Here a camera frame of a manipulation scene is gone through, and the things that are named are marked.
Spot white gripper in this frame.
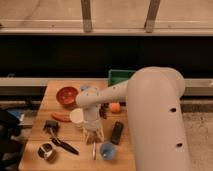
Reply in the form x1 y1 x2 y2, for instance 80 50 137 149
83 106 104 145

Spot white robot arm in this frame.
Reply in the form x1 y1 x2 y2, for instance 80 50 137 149
76 67 190 171

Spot blue cup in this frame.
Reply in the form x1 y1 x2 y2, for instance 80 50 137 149
100 142 116 160

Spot black remote control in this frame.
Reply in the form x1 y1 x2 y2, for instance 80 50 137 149
110 122 124 145

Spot white cup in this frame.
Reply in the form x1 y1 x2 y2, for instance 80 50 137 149
69 108 83 128

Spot dark grape bunch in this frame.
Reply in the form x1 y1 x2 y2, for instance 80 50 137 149
99 103 109 119

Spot orange fruit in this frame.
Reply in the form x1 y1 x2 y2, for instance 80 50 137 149
109 102 121 113

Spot orange carrot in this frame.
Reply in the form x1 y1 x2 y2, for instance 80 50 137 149
51 113 71 122

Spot red bowl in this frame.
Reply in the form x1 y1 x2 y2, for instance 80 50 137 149
56 87 78 107

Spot blue sponge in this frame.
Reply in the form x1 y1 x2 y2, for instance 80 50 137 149
81 85 90 91

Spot round tin can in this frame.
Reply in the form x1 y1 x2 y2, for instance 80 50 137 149
38 143 56 162

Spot green plastic bin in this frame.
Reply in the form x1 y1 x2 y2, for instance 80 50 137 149
108 69 135 86

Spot black chair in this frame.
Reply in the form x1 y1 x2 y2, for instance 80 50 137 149
0 108 23 171

